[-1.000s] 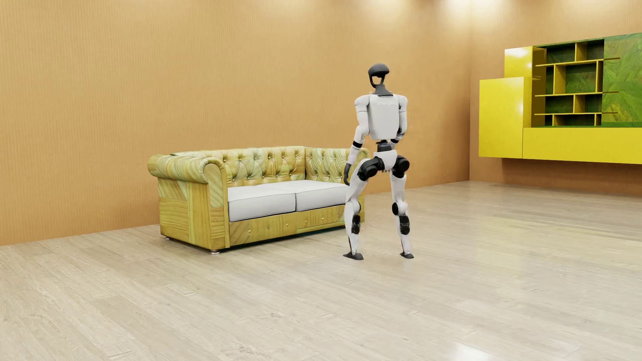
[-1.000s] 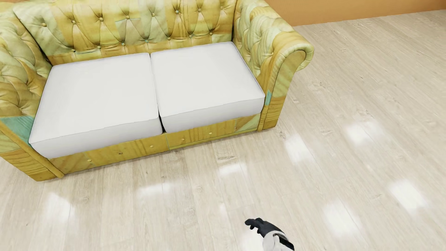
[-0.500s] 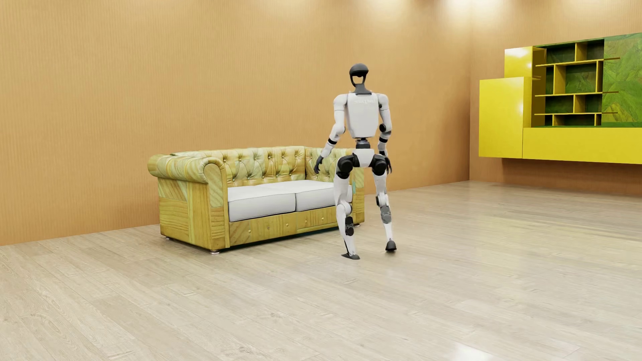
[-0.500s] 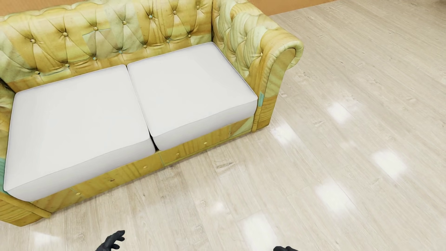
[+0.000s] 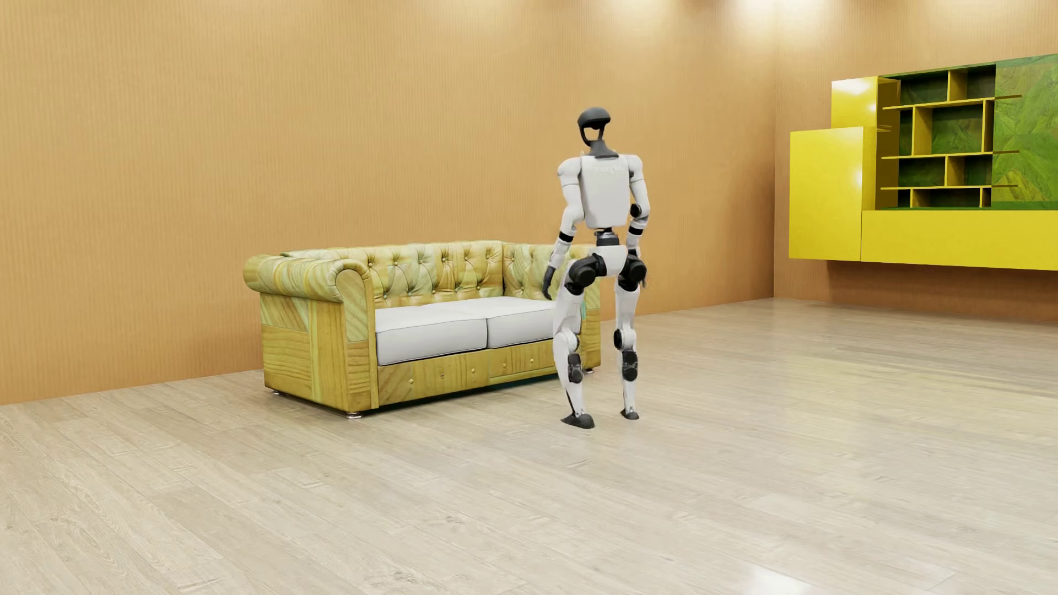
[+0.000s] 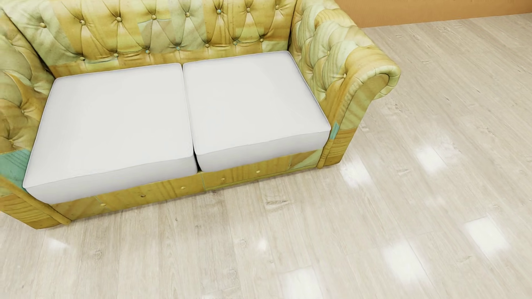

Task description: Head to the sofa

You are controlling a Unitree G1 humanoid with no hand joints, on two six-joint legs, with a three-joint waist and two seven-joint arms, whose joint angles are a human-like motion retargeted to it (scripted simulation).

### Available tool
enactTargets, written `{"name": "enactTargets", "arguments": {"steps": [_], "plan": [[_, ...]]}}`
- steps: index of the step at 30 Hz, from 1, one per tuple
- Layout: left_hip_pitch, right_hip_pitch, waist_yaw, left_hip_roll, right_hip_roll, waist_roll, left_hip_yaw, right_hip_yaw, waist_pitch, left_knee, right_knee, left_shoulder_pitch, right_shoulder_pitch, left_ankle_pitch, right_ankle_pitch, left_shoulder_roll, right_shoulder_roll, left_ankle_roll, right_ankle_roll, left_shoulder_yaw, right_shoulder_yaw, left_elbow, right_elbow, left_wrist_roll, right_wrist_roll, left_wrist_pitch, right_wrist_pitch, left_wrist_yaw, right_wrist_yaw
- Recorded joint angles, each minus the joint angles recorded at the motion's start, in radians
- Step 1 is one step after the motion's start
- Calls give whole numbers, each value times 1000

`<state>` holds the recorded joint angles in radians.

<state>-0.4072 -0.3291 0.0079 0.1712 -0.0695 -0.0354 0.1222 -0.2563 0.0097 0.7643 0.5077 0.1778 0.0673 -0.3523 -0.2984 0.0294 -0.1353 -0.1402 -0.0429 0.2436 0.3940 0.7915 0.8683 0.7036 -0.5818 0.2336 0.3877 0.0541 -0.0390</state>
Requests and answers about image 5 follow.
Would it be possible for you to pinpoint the white sofa seat cushion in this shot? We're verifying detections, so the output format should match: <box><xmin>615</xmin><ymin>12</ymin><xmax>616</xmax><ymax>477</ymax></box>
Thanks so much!
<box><xmin>460</xmin><ymin>295</ymin><xmax>557</xmax><ymax>350</ymax></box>
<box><xmin>374</xmin><ymin>304</ymin><xmax>491</xmax><ymax>367</ymax></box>

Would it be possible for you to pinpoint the yellow wall shelf unit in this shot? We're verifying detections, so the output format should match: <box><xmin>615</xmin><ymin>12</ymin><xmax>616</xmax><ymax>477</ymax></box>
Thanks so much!
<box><xmin>789</xmin><ymin>55</ymin><xmax>1058</xmax><ymax>272</ymax></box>

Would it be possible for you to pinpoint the white robot leg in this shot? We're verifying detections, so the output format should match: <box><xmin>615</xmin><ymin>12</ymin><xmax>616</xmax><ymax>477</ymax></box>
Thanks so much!
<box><xmin>612</xmin><ymin>252</ymin><xmax>648</xmax><ymax>421</ymax></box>
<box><xmin>551</xmin><ymin>252</ymin><xmax>614</xmax><ymax>430</ymax></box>

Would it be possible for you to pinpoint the white right robot leg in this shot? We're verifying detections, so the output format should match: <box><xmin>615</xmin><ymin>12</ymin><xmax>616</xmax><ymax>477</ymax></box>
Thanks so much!
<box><xmin>551</xmin><ymin>252</ymin><xmax>614</xmax><ymax>430</ymax></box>

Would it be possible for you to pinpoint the white left robot leg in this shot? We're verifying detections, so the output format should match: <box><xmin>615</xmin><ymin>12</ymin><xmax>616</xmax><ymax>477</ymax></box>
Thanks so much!
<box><xmin>612</xmin><ymin>252</ymin><xmax>648</xmax><ymax>421</ymax></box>

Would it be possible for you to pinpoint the green marbled cabinet panel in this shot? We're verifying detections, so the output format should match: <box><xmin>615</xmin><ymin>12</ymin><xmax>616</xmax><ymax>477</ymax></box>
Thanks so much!
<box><xmin>990</xmin><ymin>55</ymin><xmax>1058</xmax><ymax>206</ymax></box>

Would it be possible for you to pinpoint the green yellow tufted sofa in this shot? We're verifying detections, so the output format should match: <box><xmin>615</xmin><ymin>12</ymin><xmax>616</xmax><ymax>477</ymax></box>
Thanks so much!
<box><xmin>243</xmin><ymin>240</ymin><xmax>603</xmax><ymax>417</ymax></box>

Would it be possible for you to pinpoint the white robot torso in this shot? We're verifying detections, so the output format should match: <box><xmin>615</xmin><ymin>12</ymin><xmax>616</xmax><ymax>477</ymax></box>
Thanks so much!
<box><xmin>579</xmin><ymin>142</ymin><xmax>644</xmax><ymax>249</ymax></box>

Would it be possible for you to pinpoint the black robot head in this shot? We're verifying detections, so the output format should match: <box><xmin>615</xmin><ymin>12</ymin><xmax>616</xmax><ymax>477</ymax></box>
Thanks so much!
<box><xmin>577</xmin><ymin>107</ymin><xmax>613</xmax><ymax>148</ymax></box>

